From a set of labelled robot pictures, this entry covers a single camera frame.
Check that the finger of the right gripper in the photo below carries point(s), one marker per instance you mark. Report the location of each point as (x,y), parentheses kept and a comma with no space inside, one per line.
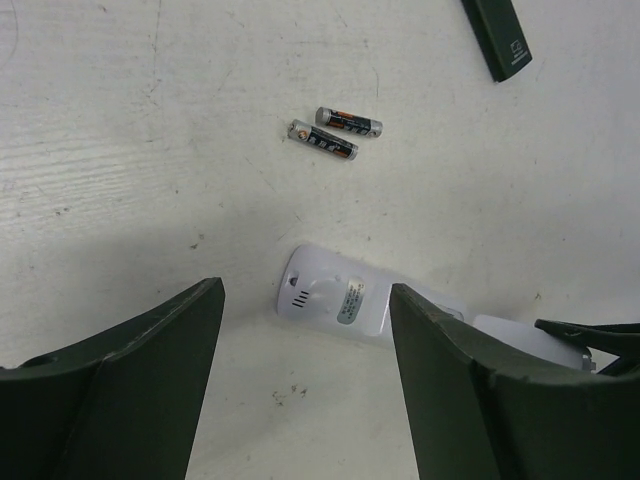
(621,340)

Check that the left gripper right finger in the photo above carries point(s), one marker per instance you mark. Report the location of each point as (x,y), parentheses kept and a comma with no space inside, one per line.
(481,409)

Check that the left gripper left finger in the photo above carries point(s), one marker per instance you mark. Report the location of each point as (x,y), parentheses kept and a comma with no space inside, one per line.
(122,404)

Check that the white remote control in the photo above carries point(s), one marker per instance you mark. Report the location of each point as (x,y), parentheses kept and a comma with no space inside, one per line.
(331,293)

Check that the black remote control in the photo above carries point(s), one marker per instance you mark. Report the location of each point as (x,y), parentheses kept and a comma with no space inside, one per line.
(499,35)

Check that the aaa battery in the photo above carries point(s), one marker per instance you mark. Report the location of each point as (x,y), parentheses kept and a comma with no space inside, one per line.
(349,122)
(322,140)

